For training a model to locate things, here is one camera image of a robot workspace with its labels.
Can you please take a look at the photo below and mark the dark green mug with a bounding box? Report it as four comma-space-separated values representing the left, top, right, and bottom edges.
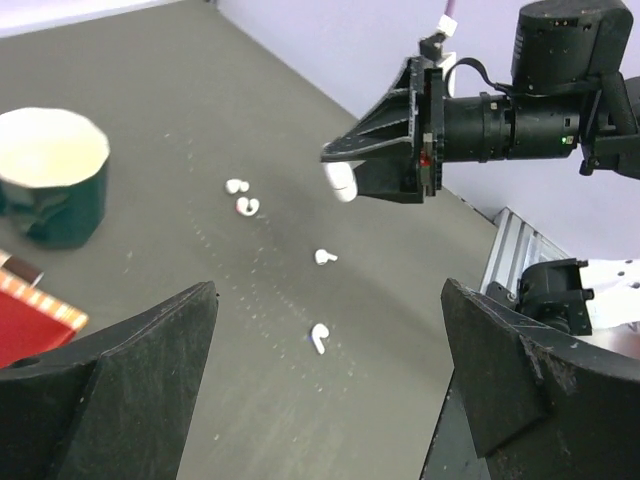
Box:
1, 107, 111, 249

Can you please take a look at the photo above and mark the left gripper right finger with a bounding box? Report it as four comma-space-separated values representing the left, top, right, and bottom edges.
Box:
422, 279, 639, 479

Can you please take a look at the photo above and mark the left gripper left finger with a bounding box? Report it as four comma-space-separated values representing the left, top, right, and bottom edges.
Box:
1, 282, 218, 479

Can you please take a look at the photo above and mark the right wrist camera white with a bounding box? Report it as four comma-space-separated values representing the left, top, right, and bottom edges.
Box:
417, 14, 461, 99

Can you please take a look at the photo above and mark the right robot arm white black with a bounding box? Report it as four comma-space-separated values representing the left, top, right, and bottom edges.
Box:
320, 1, 639, 204

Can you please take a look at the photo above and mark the aluminium frame rail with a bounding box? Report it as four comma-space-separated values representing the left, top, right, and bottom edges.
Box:
480, 208, 568, 294

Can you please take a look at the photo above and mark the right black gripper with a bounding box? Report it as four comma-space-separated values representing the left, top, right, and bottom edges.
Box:
320, 56, 444, 204

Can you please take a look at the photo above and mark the white earbud charging case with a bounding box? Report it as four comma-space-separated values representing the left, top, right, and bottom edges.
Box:
323, 162, 358, 203

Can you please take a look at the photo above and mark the patterned orange placemat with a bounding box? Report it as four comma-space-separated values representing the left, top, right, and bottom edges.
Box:
1, 251, 89, 367

